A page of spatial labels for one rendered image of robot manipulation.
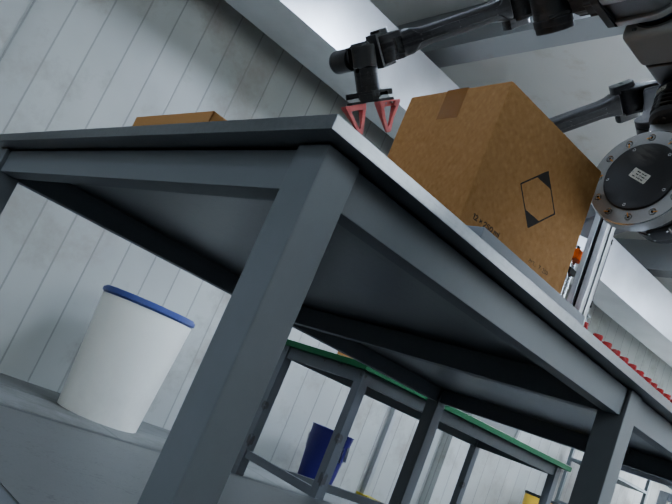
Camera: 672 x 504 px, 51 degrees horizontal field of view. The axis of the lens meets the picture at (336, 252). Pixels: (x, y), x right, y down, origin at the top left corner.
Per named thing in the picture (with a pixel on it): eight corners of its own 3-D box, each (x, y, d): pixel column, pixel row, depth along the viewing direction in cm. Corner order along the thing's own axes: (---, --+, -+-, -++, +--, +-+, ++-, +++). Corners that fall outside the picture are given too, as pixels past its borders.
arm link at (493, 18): (526, -23, 173) (535, 21, 177) (513, -19, 178) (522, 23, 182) (373, 28, 163) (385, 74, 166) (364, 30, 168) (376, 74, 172)
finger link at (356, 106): (364, 133, 175) (359, 95, 173) (384, 131, 170) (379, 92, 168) (344, 137, 171) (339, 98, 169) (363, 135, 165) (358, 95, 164)
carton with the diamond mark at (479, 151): (457, 289, 144) (501, 175, 149) (557, 304, 125) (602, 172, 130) (358, 223, 127) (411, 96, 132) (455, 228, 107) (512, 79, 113)
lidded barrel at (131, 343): (121, 418, 445) (169, 315, 460) (160, 445, 399) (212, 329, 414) (35, 389, 410) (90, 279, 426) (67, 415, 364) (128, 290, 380)
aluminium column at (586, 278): (549, 377, 185) (623, 157, 199) (565, 381, 181) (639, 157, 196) (542, 372, 182) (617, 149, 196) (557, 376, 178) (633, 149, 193)
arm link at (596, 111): (637, 80, 199) (644, 116, 203) (628, 78, 205) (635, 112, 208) (493, 132, 203) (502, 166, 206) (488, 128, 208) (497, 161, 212)
